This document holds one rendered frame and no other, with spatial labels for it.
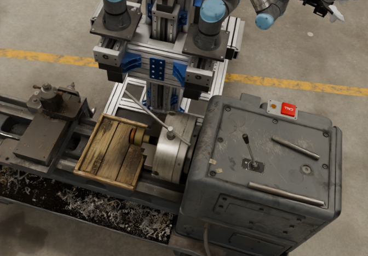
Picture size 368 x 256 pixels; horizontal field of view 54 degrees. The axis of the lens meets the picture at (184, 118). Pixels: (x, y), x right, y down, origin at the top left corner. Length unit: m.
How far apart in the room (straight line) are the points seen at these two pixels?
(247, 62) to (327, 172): 2.16
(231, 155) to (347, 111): 2.20
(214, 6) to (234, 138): 0.66
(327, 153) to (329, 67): 2.28
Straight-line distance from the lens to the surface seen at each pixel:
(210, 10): 1.77
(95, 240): 2.61
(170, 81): 2.13
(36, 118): 1.91
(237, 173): 1.41
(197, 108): 2.83
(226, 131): 1.49
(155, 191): 1.76
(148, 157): 1.57
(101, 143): 1.87
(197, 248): 2.03
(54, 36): 3.71
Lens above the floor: 2.49
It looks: 56 degrees down
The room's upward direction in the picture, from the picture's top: 9 degrees clockwise
